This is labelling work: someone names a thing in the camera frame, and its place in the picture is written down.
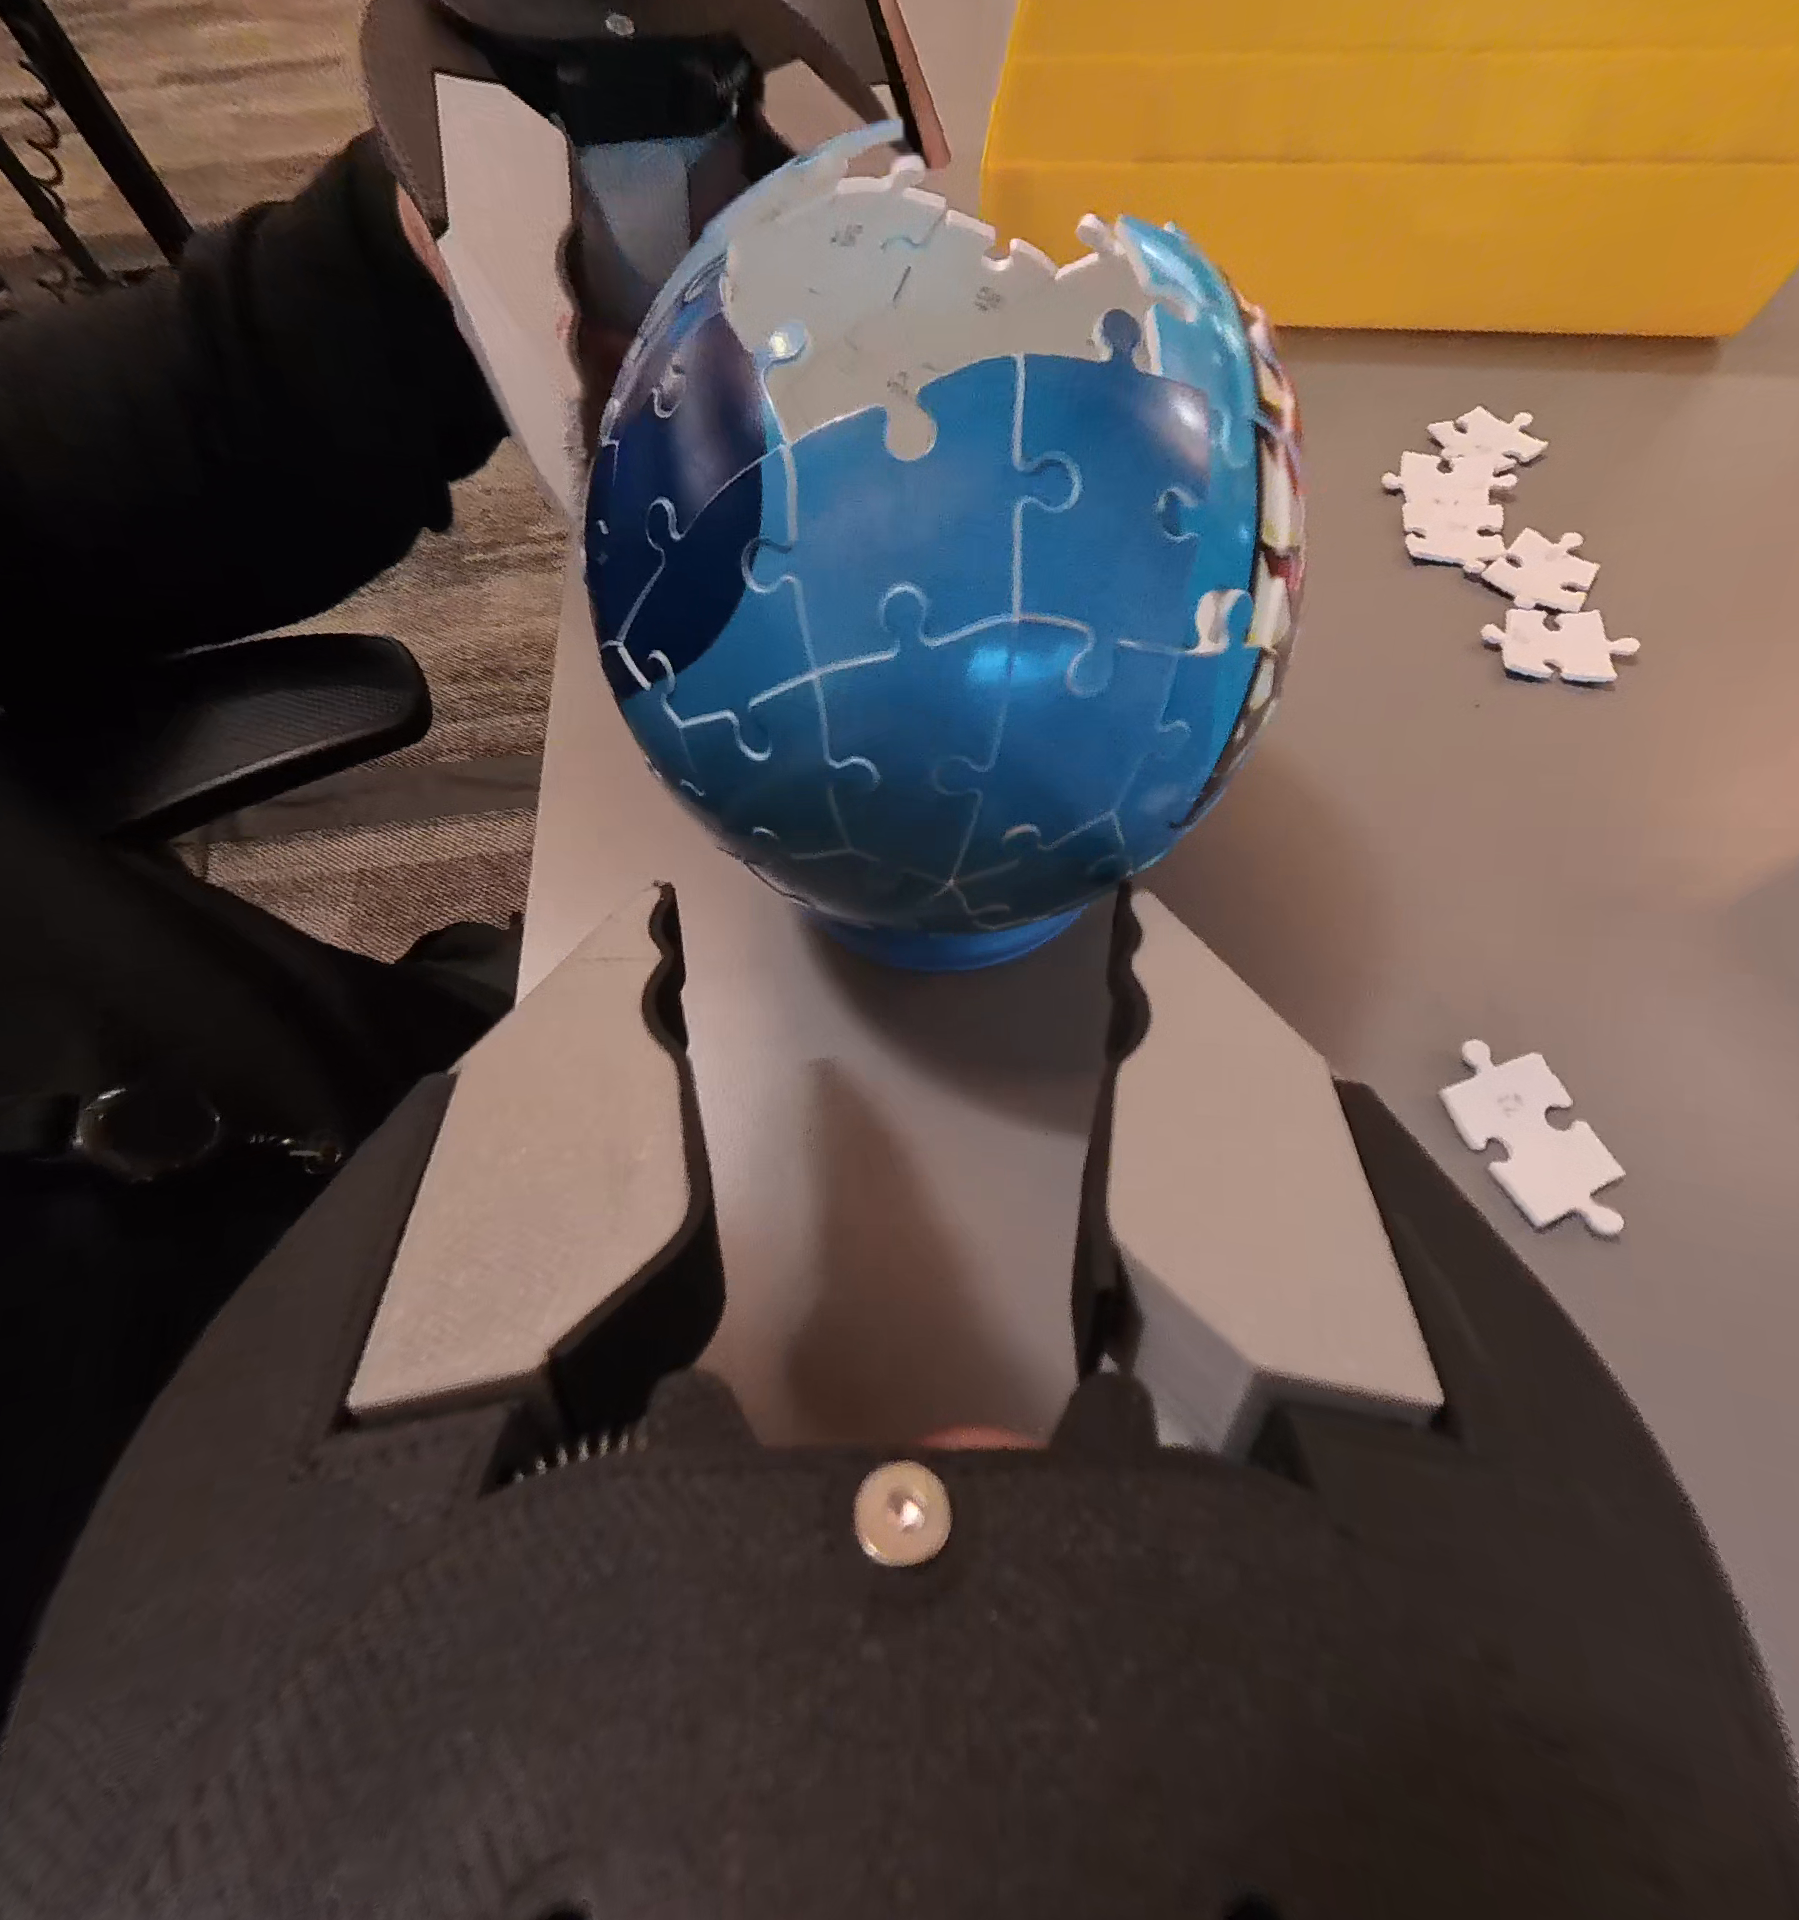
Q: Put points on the person's left forearm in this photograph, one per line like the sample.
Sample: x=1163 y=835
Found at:
x=209 y=421

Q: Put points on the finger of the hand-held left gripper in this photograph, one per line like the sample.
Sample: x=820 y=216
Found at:
x=839 y=38
x=518 y=239

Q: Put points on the black metal frame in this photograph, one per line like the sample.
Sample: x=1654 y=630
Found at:
x=105 y=128

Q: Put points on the blue puzzle ball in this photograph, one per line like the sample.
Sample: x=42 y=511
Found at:
x=959 y=602

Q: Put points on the yellow plastic bin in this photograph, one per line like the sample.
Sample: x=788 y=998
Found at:
x=1440 y=151

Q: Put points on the white puzzle piece pair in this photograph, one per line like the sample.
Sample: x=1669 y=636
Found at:
x=1529 y=1128

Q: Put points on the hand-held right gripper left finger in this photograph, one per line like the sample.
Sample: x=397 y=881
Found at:
x=538 y=1200

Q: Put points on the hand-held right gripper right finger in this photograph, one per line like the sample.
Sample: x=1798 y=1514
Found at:
x=1244 y=1200

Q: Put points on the black office chair armrest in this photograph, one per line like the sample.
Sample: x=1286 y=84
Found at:
x=285 y=704

